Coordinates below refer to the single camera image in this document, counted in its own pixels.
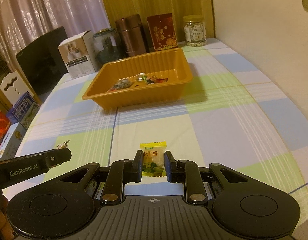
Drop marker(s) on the dark green long packet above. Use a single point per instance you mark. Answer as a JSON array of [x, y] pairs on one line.
[[152, 80]]

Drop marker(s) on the yellow green candy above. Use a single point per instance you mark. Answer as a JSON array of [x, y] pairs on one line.
[[152, 155]]

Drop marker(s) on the red bag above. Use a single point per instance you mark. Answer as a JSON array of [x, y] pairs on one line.
[[0, 130]]

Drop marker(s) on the white wooden chair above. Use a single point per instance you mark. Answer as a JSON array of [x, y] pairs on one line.
[[11, 82]]

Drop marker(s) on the silver black snack packet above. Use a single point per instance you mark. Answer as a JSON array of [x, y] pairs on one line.
[[120, 85]]

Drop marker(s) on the black chair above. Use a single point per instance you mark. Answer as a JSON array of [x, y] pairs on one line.
[[41, 60]]

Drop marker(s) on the light blue carton box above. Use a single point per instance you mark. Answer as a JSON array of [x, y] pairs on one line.
[[11, 140]]

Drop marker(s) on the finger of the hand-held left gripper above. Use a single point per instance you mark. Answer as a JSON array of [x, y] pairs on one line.
[[59, 157]]

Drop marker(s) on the red gift box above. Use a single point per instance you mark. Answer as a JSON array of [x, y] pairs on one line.
[[162, 31]]

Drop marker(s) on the clear plastic nut jar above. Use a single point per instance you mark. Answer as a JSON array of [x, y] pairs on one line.
[[194, 31]]

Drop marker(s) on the orange plastic tray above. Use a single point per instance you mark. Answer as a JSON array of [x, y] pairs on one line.
[[144, 95]]

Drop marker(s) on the white cardboard box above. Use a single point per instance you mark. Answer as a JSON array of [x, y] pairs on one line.
[[79, 55]]

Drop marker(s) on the brown clear-wrapped candy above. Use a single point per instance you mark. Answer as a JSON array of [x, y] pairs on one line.
[[61, 146]]

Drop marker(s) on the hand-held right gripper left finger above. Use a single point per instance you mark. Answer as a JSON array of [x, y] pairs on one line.
[[139, 166]]

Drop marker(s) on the pale patterned curtain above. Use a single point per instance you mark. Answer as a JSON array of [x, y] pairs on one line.
[[56, 5]]

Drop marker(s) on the dark green glass jar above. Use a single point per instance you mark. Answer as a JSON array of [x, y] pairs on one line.
[[107, 47]]

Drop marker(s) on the brown metal canister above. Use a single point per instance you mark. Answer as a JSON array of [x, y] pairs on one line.
[[132, 36]]

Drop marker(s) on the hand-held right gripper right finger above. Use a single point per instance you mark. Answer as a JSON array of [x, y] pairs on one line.
[[168, 166]]

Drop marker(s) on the dark blue milk carton box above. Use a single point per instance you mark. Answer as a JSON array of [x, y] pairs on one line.
[[24, 110]]

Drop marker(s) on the red twisted wrapper candy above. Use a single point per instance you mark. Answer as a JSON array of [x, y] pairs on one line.
[[162, 80]]

